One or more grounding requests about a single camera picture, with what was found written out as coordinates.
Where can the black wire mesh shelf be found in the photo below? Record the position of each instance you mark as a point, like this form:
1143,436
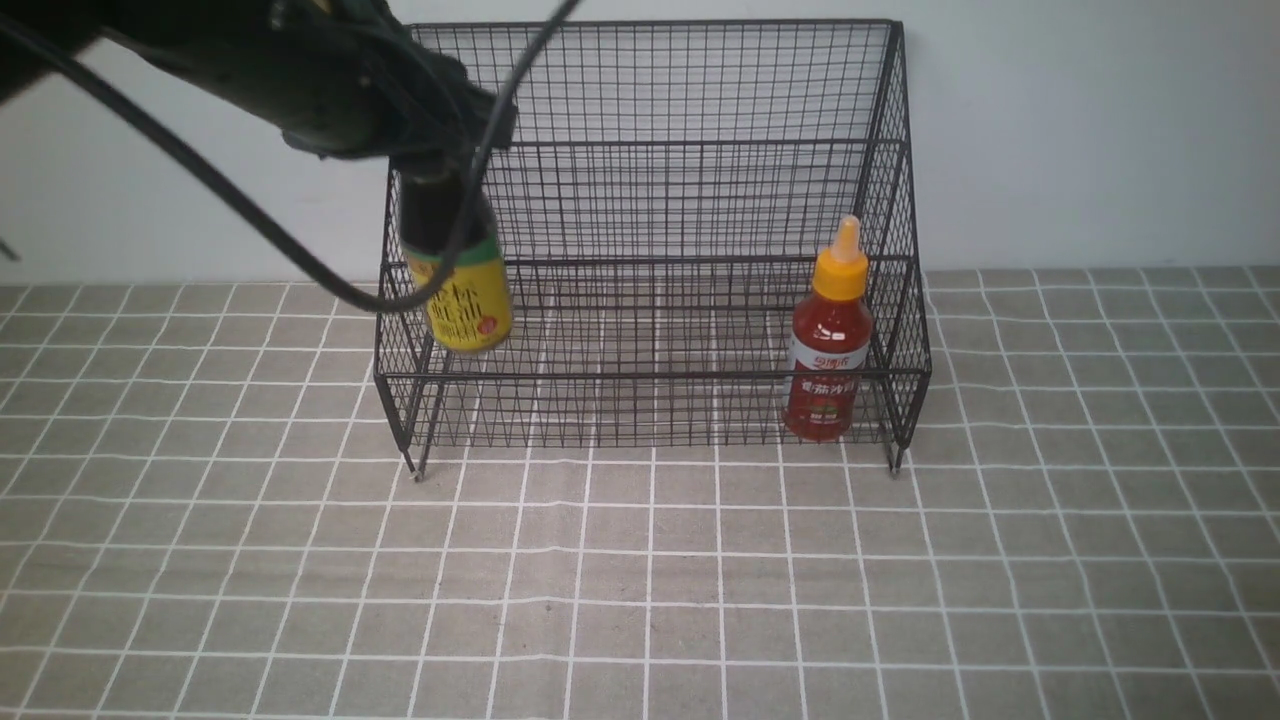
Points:
660,212

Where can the dark oyster sauce bottle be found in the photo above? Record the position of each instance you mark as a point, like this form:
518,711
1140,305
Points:
473,311

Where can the grey checkered tablecloth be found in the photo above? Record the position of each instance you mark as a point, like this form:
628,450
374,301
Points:
205,517

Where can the red tomato sauce bottle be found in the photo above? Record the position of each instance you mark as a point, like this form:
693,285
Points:
830,338

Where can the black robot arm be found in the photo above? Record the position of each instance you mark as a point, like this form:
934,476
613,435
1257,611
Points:
248,53

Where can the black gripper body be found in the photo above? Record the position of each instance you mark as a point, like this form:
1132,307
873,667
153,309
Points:
393,98

